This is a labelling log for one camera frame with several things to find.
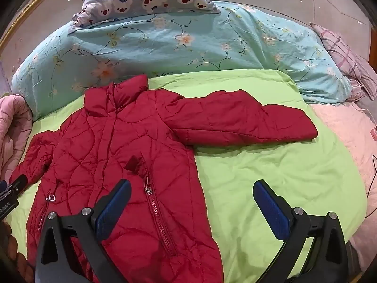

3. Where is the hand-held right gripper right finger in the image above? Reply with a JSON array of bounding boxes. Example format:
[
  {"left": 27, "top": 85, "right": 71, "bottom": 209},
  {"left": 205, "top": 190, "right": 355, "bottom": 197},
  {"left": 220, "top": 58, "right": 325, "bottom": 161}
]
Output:
[{"left": 253, "top": 179, "right": 350, "bottom": 283}]

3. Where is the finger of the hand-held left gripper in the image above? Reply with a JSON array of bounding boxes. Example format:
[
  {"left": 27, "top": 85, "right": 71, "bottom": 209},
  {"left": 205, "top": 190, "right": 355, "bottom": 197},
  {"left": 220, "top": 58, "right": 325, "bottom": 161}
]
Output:
[{"left": 9, "top": 173, "right": 29, "bottom": 196}]

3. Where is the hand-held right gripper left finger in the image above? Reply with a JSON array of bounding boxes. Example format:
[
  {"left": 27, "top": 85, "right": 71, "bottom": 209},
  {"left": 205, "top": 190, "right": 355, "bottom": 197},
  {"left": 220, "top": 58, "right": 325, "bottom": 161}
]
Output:
[{"left": 35, "top": 179, "right": 132, "bottom": 283}]

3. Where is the red quilted jacket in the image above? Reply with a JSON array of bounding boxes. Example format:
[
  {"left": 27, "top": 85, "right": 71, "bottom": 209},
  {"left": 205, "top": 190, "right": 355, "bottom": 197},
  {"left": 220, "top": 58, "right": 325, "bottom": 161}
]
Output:
[{"left": 9, "top": 74, "right": 319, "bottom": 283}]

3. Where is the light green blanket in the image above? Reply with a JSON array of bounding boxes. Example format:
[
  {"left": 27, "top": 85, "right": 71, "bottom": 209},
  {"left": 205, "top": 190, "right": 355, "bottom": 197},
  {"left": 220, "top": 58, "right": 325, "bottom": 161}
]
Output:
[{"left": 6, "top": 69, "right": 369, "bottom": 283}]

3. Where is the pink quilted comforter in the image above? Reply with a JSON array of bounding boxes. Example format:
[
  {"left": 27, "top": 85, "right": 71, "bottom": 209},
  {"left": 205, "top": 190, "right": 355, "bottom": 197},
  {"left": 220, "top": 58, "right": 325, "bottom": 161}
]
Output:
[{"left": 0, "top": 94, "right": 33, "bottom": 180}]

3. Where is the pale pink bed pad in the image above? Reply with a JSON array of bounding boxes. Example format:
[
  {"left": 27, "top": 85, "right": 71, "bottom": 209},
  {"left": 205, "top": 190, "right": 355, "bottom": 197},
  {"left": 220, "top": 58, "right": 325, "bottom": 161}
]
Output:
[{"left": 309, "top": 100, "right": 377, "bottom": 269}]

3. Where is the gold framed landscape painting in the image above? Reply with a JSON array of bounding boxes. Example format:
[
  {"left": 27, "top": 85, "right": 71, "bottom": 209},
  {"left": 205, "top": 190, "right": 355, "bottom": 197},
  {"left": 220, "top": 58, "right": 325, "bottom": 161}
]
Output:
[{"left": 0, "top": 0, "right": 68, "bottom": 54}]

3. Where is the pink plaid pillow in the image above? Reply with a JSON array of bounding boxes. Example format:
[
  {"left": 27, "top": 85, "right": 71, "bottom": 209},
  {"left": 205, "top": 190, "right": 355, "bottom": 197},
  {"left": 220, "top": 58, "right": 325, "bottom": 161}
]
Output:
[{"left": 309, "top": 22, "right": 377, "bottom": 102}]

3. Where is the teal floral quilt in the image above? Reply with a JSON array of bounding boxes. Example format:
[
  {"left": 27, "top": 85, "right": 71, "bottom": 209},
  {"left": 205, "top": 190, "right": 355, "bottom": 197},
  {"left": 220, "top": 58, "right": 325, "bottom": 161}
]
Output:
[{"left": 11, "top": 1, "right": 352, "bottom": 121}]

